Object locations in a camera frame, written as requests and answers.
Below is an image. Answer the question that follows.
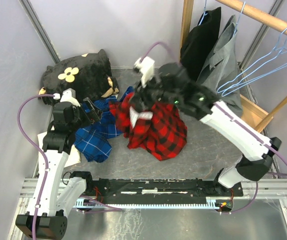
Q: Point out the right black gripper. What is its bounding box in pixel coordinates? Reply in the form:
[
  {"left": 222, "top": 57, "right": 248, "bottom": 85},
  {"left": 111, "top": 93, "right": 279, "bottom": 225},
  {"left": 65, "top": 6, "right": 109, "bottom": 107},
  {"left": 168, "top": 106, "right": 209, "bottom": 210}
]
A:
[{"left": 128, "top": 71, "right": 181, "bottom": 111}]

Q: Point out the red black plaid shirt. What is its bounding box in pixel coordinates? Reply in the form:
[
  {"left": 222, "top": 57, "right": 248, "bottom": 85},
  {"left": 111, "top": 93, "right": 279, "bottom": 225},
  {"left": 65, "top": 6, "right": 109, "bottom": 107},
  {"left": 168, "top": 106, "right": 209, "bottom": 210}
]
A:
[{"left": 108, "top": 93, "right": 188, "bottom": 161}]

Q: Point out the light blue wire hanger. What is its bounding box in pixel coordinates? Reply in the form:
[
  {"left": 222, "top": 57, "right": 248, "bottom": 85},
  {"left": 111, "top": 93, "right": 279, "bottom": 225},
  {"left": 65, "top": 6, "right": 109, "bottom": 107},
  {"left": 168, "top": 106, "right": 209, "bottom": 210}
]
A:
[{"left": 217, "top": 23, "right": 287, "bottom": 98}]

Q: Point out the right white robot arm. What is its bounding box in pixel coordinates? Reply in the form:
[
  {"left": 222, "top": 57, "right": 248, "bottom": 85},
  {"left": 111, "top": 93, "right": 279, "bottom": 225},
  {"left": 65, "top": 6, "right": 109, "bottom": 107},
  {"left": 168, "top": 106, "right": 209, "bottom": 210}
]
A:
[{"left": 130, "top": 60, "right": 281, "bottom": 196}]

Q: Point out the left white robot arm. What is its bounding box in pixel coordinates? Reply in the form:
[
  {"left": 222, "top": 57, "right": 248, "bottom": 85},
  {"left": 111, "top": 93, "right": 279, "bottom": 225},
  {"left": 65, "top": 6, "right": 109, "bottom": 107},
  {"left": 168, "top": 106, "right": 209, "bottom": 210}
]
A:
[{"left": 15, "top": 97, "right": 102, "bottom": 240}]

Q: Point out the blue plaid shirt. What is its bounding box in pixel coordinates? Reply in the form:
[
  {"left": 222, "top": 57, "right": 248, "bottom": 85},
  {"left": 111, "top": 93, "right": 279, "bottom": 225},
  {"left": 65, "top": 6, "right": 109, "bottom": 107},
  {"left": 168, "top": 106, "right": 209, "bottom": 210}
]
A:
[{"left": 74, "top": 86, "right": 134, "bottom": 163}]

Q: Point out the grey hanging shirt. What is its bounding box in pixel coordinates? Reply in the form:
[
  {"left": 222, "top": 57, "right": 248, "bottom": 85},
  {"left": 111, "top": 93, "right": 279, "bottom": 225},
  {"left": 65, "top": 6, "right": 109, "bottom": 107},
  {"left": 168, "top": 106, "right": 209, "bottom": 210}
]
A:
[{"left": 195, "top": 14, "right": 244, "bottom": 118}]

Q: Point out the blue hanger under black garment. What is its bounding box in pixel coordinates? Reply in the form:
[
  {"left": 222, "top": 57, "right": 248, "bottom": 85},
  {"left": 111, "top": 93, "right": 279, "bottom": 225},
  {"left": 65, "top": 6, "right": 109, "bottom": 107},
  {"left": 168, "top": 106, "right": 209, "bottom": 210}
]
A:
[{"left": 198, "top": 0, "right": 207, "bottom": 26}]

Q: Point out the blue hanger under grey shirt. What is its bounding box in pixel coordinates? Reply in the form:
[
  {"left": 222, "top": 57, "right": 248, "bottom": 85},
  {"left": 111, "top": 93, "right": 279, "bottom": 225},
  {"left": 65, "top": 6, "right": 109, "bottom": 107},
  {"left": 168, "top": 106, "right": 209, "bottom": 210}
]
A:
[{"left": 233, "top": 1, "right": 246, "bottom": 35}]

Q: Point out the black flower-print garment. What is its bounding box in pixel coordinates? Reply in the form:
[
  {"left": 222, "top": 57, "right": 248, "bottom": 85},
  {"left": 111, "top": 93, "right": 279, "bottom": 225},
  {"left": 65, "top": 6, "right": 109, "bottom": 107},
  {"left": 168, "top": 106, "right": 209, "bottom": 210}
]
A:
[{"left": 38, "top": 49, "right": 120, "bottom": 103}]

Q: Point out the white folded cloth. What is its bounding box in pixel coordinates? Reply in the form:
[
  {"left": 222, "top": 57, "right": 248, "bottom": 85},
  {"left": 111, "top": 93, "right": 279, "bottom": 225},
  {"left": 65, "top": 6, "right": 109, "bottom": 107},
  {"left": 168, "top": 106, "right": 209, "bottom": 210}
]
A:
[{"left": 37, "top": 131, "right": 82, "bottom": 168}]

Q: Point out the black hanging garment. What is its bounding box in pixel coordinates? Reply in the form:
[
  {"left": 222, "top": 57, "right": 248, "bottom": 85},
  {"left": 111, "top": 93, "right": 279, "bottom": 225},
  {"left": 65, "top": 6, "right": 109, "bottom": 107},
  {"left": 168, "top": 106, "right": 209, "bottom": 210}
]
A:
[{"left": 180, "top": 7, "right": 222, "bottom": 81}]

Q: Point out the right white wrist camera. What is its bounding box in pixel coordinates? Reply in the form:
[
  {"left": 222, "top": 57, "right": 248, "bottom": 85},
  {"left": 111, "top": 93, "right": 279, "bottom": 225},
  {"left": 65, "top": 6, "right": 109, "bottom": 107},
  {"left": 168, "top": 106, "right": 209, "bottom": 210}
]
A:
[{"left": 134, "top": 56, "right": 155, "bottom": 88}]

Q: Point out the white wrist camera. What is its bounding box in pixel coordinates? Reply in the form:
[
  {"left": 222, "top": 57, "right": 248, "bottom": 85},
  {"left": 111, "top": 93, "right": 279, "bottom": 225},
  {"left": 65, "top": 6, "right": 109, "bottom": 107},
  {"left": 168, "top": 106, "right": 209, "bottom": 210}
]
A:
[
  {"left": 53, "top": 88, "right": 81, "bottom": 107},
  {"left": 134, "top": 56, "right": 155, "bottom": 88}
]

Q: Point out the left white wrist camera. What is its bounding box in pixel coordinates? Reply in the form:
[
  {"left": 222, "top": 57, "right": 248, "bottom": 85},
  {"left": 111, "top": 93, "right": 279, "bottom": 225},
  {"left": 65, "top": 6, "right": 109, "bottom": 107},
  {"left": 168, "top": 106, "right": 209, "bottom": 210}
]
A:
[{"left": 53, "top": 88, "right": 81, "bottom": 107}]

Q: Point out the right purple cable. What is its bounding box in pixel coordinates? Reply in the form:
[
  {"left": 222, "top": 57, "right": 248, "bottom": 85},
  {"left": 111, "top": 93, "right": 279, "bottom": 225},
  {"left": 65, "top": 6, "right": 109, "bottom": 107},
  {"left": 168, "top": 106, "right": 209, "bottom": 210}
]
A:
[{"left": 142, "top": 41, "right": 182, "bottom": 66}]

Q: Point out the purple cable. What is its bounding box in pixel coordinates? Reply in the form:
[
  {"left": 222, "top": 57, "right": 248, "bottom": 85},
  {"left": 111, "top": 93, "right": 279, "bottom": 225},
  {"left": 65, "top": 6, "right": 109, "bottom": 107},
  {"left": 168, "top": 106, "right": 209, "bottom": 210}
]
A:
[
  {"left": 17, "top": 94, "right": 59, "bottom": 238},
  {"left": 142, "top": 41, "right": 182, "bottom": 66}
]

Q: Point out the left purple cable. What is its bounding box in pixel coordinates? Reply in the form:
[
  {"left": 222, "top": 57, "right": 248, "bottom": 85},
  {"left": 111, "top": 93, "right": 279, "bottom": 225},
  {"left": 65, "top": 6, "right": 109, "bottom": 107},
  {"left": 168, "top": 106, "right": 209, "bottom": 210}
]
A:
[{"left": 17, "top": 94, "right": 59, "bottom": 238}]

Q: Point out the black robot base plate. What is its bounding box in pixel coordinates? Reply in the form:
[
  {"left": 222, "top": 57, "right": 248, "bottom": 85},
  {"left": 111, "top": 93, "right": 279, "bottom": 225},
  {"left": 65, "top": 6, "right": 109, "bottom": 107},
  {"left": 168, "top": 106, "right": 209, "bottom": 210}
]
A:
[{"left": 83, "top": 172, "right": 244, "bottom": 204}]

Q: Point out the wooden clothes rack frame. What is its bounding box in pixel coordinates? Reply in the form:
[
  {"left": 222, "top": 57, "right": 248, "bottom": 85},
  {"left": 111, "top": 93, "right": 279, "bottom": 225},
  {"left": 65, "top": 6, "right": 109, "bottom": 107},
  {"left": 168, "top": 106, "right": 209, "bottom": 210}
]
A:
[{"left": 179, "top": 0, "right": 287, "bottom": 133}]

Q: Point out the light blue cable duct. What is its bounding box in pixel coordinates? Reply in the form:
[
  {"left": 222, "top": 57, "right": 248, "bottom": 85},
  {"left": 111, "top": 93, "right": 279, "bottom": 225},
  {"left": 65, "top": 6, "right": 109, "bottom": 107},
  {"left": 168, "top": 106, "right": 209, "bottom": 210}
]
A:
[{"left": 73, "top": 198, "right": 219, "bottom": 210}]

